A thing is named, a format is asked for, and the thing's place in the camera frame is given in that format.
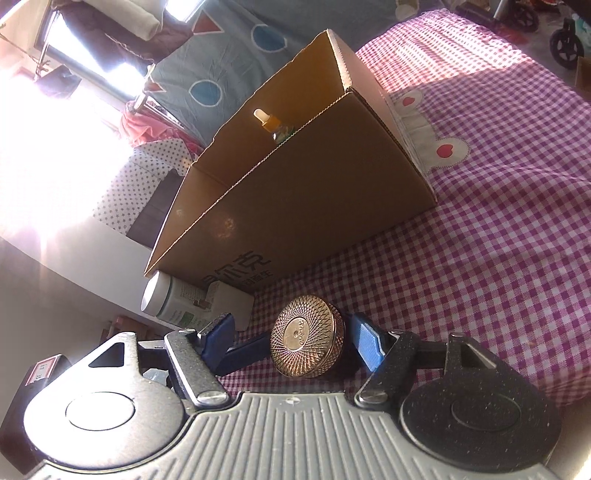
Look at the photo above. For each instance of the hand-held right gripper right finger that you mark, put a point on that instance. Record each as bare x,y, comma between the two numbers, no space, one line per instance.
367,344

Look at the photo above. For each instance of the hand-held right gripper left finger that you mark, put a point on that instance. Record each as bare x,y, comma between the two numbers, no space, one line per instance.
221,334

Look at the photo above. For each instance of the gold round compact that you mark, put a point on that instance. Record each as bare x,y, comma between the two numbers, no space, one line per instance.
300,337

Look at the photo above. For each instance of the brown cardboard box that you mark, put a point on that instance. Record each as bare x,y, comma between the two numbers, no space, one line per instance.
314,184

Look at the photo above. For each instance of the glass dropper bottle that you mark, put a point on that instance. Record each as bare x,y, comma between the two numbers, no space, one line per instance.
272,123

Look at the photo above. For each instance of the white small box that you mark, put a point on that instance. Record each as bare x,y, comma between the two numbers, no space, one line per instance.
233,304

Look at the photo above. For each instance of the white jar with green label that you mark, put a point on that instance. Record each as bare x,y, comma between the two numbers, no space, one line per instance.
171,300

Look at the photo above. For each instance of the white polka dot cloth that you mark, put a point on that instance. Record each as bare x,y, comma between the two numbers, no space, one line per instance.
134,184

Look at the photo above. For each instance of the red bordered label card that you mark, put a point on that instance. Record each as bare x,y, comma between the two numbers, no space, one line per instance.
46,369

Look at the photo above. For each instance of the purple checkered cloth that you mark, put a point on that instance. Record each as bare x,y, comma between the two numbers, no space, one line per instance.
508,230

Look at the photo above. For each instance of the pink cloth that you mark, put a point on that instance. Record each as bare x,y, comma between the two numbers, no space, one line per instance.
147,127

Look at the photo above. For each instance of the blue printed blanket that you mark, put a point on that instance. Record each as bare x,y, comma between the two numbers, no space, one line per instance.
217,69

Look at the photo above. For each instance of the dark hanging cloth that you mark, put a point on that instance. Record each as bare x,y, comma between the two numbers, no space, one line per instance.
60,81

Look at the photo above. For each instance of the white rolled cloth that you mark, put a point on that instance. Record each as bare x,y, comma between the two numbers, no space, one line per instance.
134,18

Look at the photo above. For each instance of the black caster wheel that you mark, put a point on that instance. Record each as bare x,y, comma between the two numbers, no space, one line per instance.
565,44

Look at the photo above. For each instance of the wheelchair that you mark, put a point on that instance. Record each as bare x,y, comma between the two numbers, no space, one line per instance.
521,11

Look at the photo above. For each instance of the metal rail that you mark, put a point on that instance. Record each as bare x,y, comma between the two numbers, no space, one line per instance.
143,97

